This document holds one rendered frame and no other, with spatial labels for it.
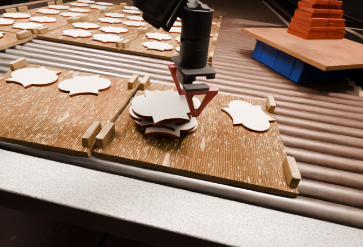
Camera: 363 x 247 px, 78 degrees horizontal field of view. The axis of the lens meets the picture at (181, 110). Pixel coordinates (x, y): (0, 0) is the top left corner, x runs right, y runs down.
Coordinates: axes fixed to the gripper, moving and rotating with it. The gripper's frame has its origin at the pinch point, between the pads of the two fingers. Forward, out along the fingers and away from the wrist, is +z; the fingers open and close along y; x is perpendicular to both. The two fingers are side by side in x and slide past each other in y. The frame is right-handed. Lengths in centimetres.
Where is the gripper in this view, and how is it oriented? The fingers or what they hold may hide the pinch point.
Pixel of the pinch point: (188, 101)
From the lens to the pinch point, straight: 50.6
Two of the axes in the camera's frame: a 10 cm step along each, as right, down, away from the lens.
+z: -0.7, 8.4, 5.4
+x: -9.5, 1.0, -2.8
